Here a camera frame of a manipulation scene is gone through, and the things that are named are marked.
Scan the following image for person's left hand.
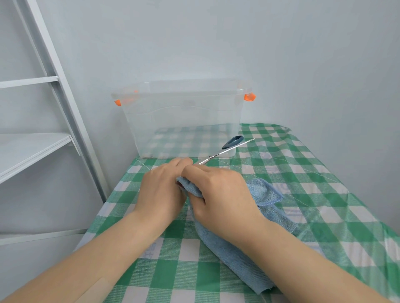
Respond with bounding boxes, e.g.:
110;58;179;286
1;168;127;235
130;157;194;238

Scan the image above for person's right hand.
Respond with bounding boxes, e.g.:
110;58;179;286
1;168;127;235
181;164;269;250

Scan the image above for blue handled steel scissors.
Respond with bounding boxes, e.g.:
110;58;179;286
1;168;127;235
197;135;256;166

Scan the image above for blue microfibre cloth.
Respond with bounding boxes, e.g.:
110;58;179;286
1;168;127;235
176;176;298;296

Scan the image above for person's left forearm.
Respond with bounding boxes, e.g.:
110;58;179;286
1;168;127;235
0;214;157;303

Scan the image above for person's right forearm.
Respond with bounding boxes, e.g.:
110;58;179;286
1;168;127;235
247;220;394;303

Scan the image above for clear plastic storage box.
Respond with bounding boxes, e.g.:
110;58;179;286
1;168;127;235
111;79;257;159

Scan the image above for green white checkered tablecloth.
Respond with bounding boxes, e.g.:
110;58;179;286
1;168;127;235
73;123;400;303

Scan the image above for white metal shelf rack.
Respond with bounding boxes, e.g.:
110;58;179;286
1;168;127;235
0;0;108;246

